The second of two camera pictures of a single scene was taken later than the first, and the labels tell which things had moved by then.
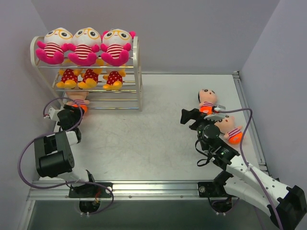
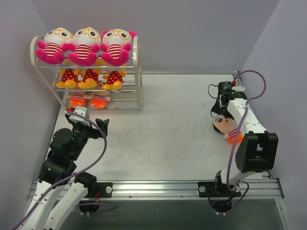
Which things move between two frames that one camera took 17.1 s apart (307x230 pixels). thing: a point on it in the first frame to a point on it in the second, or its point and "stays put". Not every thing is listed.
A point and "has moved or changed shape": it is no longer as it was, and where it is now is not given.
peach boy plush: x=77 y=98 has moved or changed shape
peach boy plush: x=207 y=98 to x=100 y=97
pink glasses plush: x=116 y=44 stays put
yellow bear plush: x=69 y=78 stays put
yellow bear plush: x=90 y=78 stays put
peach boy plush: x=226 y=126 stays put
